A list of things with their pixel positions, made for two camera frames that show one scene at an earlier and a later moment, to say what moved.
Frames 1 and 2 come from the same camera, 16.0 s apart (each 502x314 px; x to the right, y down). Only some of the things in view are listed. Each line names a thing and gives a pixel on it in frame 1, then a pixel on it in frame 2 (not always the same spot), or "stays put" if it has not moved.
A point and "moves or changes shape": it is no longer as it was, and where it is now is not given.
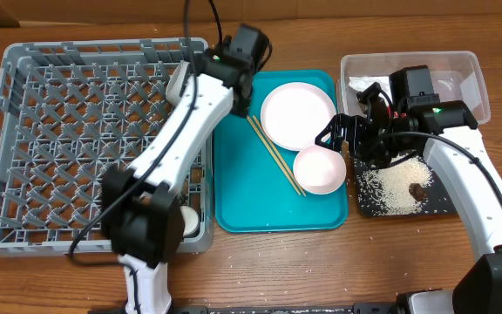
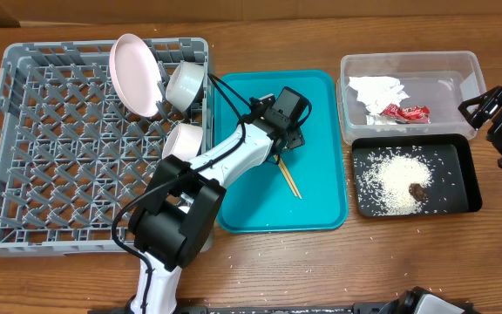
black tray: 404,188 stays put
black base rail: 356,308 stays put
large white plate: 293,114 → 136,75
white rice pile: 385,191 stays put
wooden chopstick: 283,168 stays put
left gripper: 243,110 → 296,137
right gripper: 349,134 → 496,105
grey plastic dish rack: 63,116 stays put
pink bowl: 319,170 moves or changes shape
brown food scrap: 418,192 stays put
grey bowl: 172,89 stays put
